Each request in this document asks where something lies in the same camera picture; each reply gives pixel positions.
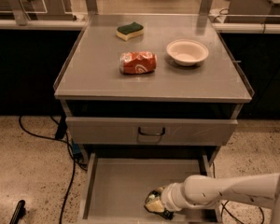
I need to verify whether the black object on floor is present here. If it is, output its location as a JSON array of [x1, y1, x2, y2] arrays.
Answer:
[[9, 200, 25, 224]]

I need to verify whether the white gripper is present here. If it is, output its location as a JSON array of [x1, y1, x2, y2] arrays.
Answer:
[[145, 183, 189, 213]]

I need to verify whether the crushed green soda can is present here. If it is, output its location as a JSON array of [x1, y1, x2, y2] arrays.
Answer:
[[144, 187, 175, 220]]

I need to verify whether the black floor cable right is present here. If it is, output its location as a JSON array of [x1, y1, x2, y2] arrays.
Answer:
[[212, 161, 266, 224]]

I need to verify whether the open grey middle drawer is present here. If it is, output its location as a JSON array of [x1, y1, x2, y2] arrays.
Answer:
[[77, 154, 222, 224]]

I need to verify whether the crushed orange soda can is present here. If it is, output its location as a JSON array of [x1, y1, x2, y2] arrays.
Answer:
[[119, 51, 157, 75]]

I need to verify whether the white paper bowl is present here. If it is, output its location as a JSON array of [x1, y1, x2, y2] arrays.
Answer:
[[166, 39, 209, 66]]

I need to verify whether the closed grey top drawer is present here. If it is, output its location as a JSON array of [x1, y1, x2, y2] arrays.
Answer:
[[66, 117, 238, 146]]

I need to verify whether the grey metal cabinet counter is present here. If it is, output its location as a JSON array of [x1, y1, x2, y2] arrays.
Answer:
[[54, 14, 252, 161]]

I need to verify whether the green and yellow sponge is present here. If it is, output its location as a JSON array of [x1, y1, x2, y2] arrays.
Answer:
[[116, 22, 144, 41]]

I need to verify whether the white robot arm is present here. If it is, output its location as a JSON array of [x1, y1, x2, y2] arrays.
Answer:
[[145, 173, 280, 224]]

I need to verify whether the black floor cable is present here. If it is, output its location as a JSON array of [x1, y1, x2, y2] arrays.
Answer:
[[18, 115, 89, 224], [212, 161, 266, 224]]

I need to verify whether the black drawer handle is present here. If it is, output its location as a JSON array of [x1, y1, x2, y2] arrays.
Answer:
[[138, 127, 166, 136]]

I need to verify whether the black floor cable left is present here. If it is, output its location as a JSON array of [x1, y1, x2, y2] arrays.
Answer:
[[18, 115, 89, 224]]

